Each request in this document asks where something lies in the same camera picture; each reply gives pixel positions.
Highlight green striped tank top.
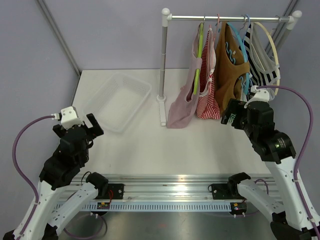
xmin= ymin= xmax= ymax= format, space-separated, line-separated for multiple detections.
xmin=240 ymin=88 xmax=248 ymax=102

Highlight red striped tank top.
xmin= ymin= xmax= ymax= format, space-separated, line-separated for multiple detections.
xmin=196 ymin=25 xmax=221 ymax=120

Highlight brown tank top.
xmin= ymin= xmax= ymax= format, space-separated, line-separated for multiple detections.
xmin=214 ymin=21 xmax=250 ymax=113

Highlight green hanger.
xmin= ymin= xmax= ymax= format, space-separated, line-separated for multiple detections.
xmin=192 ymin=22 xmax=205 ymax=96

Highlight pink tank top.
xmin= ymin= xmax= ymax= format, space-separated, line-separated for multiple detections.
xmin=166 ymin=23 xmax=204 ymax=129

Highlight pink hanger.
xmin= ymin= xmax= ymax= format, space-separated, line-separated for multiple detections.
xmin=206 ymin=13 xmax=222 ymax=76

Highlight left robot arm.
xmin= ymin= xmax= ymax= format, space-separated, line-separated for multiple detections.
xmin=3 ymin=111 xmax=109 ymax=240

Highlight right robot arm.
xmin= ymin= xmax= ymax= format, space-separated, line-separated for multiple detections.
xmin=221 ymin=99 xmax=320 ymax=240

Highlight black white striped tank top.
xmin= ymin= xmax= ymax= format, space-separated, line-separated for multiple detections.
xmin=243 ymin=22 xmax=281 ymax=94

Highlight cream hanger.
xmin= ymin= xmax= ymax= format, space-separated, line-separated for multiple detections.
xmin=252 ymin=21 xmax=280 ymax=97

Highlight light blue hanger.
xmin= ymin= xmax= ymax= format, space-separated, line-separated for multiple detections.
xmin=240 ymin=14 xmax=251 ymax=30

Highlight white plastic basket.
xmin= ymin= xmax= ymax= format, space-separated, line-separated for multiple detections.
xmin=82 ymin=72 xmax=152 ymax=133

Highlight clothes rack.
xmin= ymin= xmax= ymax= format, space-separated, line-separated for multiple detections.
xmin=156 ymin=7 xmax=302 ymax=127

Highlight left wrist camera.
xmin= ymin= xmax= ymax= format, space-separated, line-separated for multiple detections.
xmin=51 ymin=106 xmax=83 ymax=130

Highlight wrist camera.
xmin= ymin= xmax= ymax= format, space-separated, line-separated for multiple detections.
xmin=51 ymin=106 xmax=83 ymax=130
xmin=244 ymin=85 xmax=271 ymax=109

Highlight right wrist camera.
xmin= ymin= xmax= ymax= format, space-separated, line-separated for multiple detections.
xmin=244 ymin=85 xmax=271 ymax=109

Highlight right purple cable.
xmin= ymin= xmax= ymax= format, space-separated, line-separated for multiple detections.
xmin=258 ymin=85 xmax=320 ymax=228

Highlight aluminium rail base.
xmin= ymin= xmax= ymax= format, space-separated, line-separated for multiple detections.
xmin=53 ymin=173 xmax=288 ymax=213

